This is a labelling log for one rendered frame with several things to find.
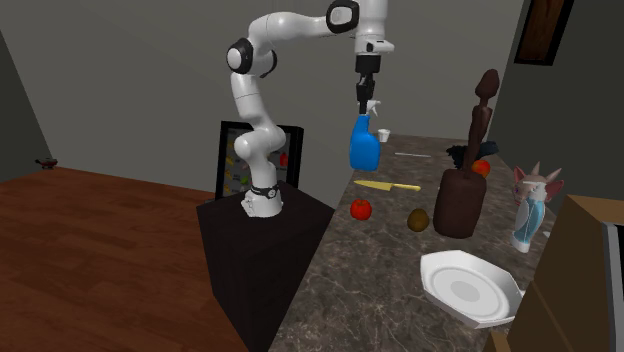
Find yellow knife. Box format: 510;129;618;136
353;179;422;193

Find white octagonal plate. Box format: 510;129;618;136
420;249;526;330

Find blue spray bottle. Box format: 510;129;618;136
348;99;382;172

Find pink eared cat figure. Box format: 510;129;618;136
510;161;565;254

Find dark blue cloth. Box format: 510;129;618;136
445;140;500;170

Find black framed picture board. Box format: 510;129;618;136
214;120;305;201

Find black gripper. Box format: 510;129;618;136
354;55;381;116

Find brown kiwi fruit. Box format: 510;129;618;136
407;207;431;233

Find black robot stand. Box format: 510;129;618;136
196;181;336;352

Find tan wooden cabinet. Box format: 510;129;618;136
482;193;624;352

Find red tomato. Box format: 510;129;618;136
349;198;373;222

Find dark framed wall picture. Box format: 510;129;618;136
513;0;575;67

